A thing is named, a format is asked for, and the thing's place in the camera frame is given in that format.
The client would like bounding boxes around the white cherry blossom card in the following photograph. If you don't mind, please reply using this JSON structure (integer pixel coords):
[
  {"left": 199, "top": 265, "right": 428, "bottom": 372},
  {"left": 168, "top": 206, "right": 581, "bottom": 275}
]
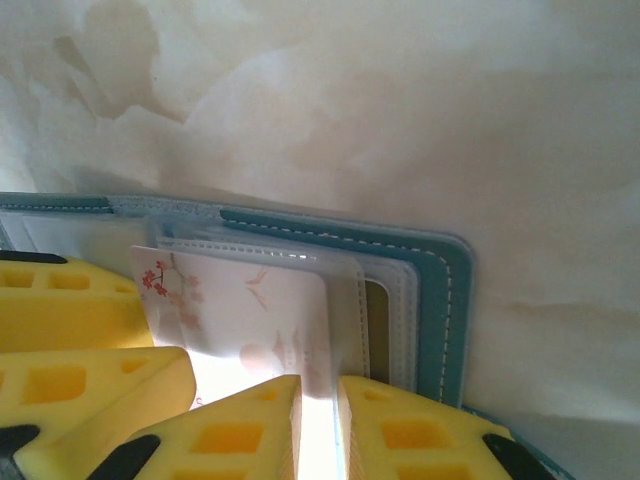
[{"left": 130, "top": 243, "right": 346, "bottom": 480}]

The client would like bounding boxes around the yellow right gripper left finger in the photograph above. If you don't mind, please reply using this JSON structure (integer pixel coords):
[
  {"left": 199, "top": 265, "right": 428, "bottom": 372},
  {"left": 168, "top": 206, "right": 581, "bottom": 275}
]
[{"left": 93, "top": 374, "right": 305, "bottom": 480}]

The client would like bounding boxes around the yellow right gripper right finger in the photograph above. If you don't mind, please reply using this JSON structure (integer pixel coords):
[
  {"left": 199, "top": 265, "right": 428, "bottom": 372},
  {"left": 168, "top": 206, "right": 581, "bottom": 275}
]
[{"left": 338, "top": 373, "right": 554, "bottom": 480}]

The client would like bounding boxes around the teal card holder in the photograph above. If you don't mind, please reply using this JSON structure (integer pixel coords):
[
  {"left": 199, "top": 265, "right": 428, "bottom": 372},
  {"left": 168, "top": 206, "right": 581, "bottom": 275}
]
[{"left": 0, "top": 191, "right": 556, "bottom": 480}]

